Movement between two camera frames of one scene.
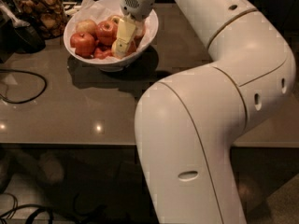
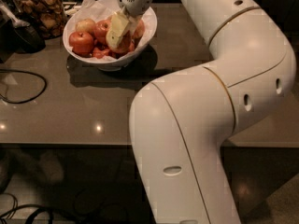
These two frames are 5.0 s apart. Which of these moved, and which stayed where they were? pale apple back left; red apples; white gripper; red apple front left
Moved: white gripper
Stayed: pale apple back left; red apple front left; red apples
